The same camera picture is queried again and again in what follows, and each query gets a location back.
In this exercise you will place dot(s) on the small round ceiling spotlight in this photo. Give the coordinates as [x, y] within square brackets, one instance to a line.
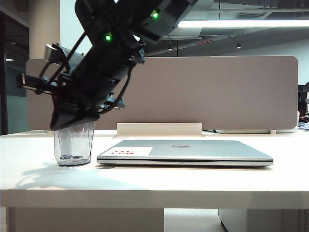
[238, 46]
[170, 48]

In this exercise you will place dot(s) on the transparent grey faceted water cup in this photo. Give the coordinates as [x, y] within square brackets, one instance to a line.
[72, 145]

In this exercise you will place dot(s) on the white desk support panel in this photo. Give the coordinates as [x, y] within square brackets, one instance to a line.
[84, 221]

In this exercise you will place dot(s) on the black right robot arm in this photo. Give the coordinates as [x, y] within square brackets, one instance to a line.
[108, 60]

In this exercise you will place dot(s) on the white sticker with red letters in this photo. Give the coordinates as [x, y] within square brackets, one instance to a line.
[131, 151]

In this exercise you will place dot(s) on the red ceiling sign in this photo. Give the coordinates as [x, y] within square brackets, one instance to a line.
[204, 42]

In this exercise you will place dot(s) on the long white ceiling light strip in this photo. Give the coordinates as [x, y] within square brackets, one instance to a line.
[241, 23]

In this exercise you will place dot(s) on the ceiling air vent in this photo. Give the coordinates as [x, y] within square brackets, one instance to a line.
[251, 16]

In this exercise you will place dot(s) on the white partition foot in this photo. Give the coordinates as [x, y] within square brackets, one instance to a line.
[272, 132]

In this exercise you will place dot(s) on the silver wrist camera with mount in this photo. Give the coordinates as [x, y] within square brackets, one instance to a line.
[51, 52]

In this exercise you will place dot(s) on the silver Dell laptop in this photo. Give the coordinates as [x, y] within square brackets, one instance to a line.
[205, 151]

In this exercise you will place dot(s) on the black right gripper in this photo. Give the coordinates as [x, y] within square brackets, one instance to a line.
[72, 96]

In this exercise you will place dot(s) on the grey-brown desk partition screen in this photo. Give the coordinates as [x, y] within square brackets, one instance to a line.
[205, 91]

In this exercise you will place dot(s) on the white partition base rail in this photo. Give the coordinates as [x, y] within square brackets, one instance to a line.
[246, 131]

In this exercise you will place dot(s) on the white under-desk cabinet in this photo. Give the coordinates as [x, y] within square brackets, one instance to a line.
[260, 221]

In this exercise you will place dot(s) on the blue cloth pile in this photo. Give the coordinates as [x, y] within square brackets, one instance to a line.
[304, 125]

